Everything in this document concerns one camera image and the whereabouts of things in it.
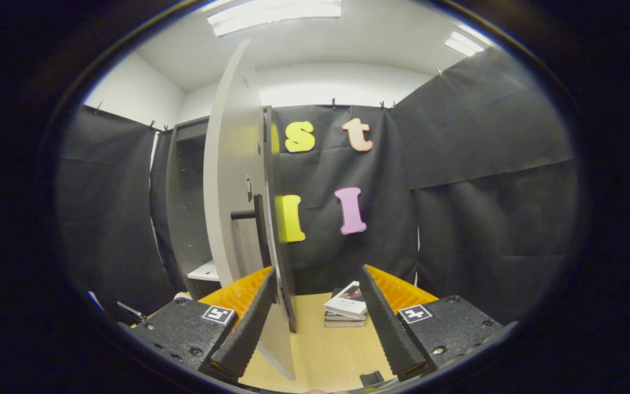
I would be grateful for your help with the white cabinet shelf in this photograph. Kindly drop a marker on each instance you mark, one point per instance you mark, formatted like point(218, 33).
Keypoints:
point(205, 272)

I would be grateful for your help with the grey cabinet door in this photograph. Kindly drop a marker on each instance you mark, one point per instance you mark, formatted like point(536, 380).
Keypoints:
point(227, 164)

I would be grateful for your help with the long ceiling light panel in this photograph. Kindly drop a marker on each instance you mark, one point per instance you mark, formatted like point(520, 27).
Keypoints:
point(274, 15)

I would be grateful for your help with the dark grey cabinet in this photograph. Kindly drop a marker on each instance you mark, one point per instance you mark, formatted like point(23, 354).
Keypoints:
point(184, 219)

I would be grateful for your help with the black backdrop cloth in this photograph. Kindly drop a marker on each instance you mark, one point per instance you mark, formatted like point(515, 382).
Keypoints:
point(484, 230)

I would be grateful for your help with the pale-edged book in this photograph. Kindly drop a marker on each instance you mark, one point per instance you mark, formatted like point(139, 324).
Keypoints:
point(342, 324)

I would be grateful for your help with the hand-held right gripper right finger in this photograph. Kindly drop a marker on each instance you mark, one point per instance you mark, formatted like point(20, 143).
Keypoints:
point(386, 323)

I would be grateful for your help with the small ceiling light panel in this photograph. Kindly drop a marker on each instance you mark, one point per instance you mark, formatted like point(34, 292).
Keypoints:
point(464, 44)

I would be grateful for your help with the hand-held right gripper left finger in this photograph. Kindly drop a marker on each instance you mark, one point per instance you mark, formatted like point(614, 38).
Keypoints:
point(249, 328)

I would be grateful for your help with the dark-edged book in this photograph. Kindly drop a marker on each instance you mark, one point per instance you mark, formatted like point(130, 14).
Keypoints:
point(337, 317)

